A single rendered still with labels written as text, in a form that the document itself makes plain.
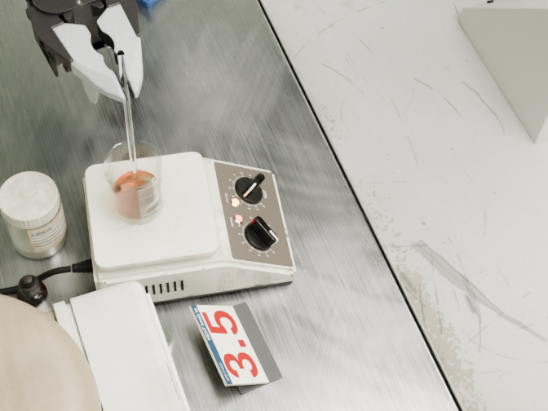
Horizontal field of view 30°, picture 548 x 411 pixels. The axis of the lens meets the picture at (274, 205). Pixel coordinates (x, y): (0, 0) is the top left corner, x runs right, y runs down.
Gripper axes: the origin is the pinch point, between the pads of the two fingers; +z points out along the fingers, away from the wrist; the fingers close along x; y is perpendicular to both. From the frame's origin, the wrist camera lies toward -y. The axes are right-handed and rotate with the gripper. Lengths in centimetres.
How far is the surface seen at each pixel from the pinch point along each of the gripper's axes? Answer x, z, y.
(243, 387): -1.3, 20.4, 25.1
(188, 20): -17.8, -24.8, 26.4
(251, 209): -10.3, 5.1, 20.9
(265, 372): -4.0, 20.0, 25.1
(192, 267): -1.6, 9.2, 19.2
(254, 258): -7.6, 10.5, 20.3
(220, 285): -3.9, 10.5, 23.1
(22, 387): 18, 38, -37
